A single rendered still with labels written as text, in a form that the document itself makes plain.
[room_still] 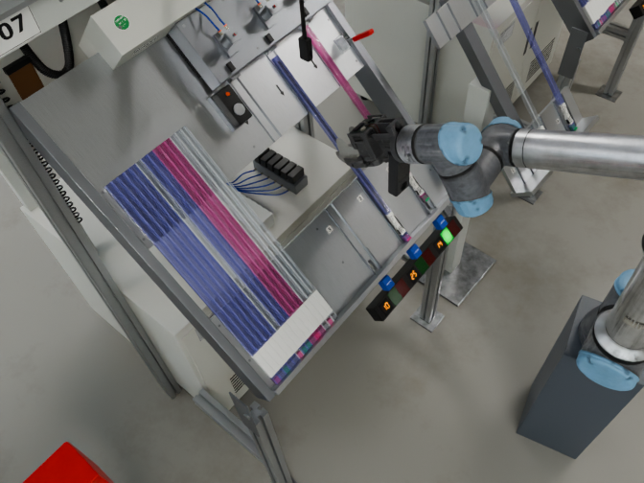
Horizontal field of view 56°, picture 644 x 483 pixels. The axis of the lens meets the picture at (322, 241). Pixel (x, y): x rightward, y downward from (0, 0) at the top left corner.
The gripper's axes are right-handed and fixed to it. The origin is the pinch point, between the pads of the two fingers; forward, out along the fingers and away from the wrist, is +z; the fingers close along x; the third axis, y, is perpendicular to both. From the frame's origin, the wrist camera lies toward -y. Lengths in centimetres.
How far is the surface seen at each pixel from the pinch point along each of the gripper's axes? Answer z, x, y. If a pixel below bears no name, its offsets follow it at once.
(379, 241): -4.4, 6.0, -20.2
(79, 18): 23, 25, 49
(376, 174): -1.5, -4.0, -8.8
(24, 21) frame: 2, 41, 53
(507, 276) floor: 22, -55, -92
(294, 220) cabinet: 25.8, 6.0, -17.4
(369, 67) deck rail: 2.4, -19.0, 10.5
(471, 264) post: 33, -50, -85
